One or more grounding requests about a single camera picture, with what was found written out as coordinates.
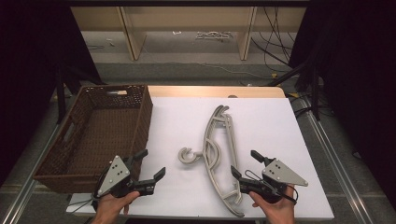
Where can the black metal stand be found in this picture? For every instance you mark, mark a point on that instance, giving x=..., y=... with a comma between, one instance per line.
x=60, y=93
x=314, y=90

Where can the brown woven plastic basket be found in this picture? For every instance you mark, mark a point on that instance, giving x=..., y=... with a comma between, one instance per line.
x=102, y=130

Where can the person's left hand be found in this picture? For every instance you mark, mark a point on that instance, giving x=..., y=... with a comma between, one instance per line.
x=112, y=207

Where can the person's right hand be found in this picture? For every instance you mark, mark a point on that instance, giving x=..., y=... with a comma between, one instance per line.
x=275, y=210

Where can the silver metal floor rail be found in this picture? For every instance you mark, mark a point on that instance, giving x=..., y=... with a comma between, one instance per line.
x=336, y=161
x=28, y=186

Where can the white tangled object on floor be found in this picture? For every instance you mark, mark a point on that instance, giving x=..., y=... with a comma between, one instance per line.
x=214, y=35

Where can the white table mat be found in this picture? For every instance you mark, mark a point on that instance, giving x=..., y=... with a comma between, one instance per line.
x=267, y=124

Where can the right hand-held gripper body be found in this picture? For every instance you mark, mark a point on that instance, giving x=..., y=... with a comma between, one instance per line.
x=280, y=174

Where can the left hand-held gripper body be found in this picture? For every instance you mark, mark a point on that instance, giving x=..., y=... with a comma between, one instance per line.
x=113, y=175

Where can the beige wooden shelf unit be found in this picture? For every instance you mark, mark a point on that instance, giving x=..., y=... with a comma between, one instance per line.
x=186, y=18

